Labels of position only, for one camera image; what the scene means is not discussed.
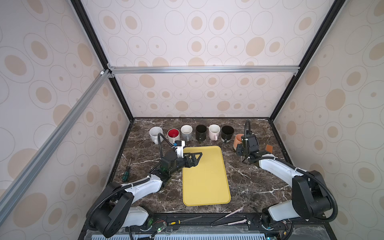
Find black mug white base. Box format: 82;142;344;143
221;126;235;143

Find grey mug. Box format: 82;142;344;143
181;125;193;142

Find pink handled tweezers upper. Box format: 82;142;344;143
211;207;243;226

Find black base frame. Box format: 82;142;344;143
78;212;337;240

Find green handled screwdriver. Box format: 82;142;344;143
122;159;132;183

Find horizontal aluminium rail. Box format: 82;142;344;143
110;65;300;74

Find white mug red inside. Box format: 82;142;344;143
167;129;181;144

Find pink handled tweezers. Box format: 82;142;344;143
211;207;243;226
215;219;247;227

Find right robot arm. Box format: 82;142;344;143
236;120;339;228

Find yellow handled screwdriver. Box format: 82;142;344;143
169;216;203;226

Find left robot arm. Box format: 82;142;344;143
85;141;203;238

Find orange small bottle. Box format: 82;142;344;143
266;145;273;154

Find pink mug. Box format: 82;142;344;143
208;124;221;141

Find cream and peach mug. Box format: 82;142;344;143
233;134;244;151

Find yellow plastic tray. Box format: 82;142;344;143
183;146;231;207

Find white speckled mug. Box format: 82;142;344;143
149;127;163;145

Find left slanted aluminium rail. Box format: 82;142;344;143
1;69;111;224

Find pink handled tweezers lower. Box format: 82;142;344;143
215;219;247;227

